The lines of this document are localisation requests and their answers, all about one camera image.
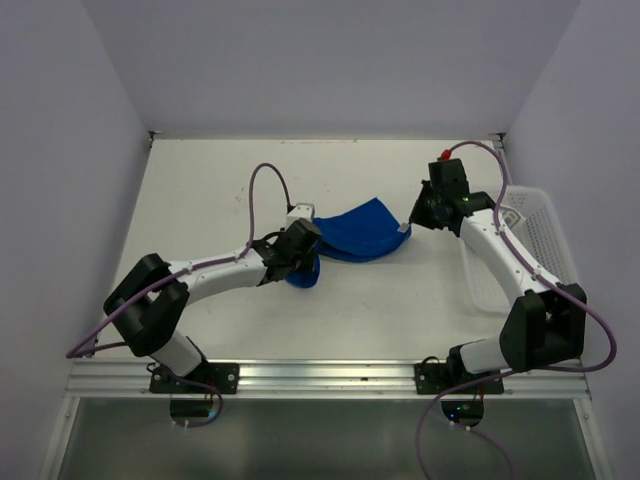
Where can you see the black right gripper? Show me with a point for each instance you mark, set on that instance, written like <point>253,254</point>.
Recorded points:
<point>417,216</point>

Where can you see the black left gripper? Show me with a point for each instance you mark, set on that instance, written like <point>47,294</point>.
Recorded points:
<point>309,260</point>

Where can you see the blue towel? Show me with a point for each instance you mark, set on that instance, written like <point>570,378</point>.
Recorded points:
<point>363,234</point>

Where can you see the rabbit print towel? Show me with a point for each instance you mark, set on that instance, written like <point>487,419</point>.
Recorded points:
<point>511,217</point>

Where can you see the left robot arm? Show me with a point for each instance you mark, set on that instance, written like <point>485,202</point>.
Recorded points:
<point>146,306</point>

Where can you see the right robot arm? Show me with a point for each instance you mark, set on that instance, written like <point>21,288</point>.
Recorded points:
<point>546,323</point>

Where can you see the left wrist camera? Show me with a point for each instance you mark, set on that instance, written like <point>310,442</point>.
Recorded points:
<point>300,211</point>

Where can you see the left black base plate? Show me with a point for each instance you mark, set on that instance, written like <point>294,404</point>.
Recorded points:
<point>222,376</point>

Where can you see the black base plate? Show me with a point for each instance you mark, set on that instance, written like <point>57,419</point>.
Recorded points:
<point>222,376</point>
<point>432,376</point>

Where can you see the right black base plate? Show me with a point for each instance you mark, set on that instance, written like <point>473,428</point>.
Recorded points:
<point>432,376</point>

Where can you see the aluminium mounting rail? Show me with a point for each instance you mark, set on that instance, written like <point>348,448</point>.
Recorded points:
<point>309,379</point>

